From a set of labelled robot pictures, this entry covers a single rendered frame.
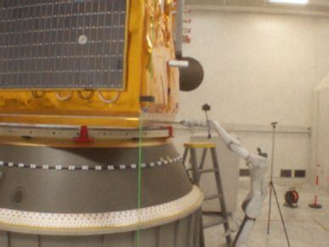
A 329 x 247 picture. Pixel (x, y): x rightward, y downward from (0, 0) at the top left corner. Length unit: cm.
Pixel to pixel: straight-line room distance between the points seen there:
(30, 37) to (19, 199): 95
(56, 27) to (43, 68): 24
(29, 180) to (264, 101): 877
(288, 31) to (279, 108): 245
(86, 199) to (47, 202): 23
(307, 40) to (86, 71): 949
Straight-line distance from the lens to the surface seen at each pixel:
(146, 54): 179
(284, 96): 1028
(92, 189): 197
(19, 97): 200
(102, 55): 176
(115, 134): 207
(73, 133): 202
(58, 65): 185
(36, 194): 199
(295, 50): 1060
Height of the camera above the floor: 180
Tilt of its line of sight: 1 degrees down
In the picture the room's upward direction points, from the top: 2 degrees clockwise
